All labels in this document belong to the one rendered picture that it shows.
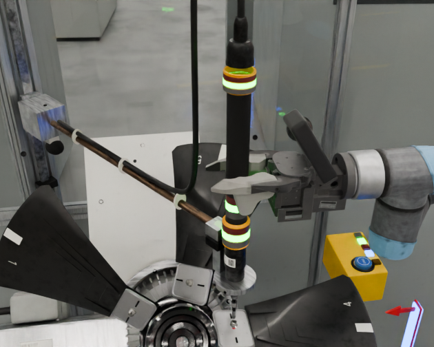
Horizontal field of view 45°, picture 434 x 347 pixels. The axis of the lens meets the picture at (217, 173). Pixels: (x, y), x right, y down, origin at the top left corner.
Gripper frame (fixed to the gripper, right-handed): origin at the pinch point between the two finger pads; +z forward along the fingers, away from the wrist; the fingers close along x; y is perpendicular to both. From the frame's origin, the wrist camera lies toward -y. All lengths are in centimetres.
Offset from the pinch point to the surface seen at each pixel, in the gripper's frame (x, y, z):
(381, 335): 70, 125, -78
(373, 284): 21, 47, -41
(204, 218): 4.7, 11.3, 1.2
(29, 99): 53, 9, 36
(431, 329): 70, 125, -99
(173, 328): -4.0, 26.6, 7.6
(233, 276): -1.9, 18.4, -2.4
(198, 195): 15.9, 14.1, 1.0
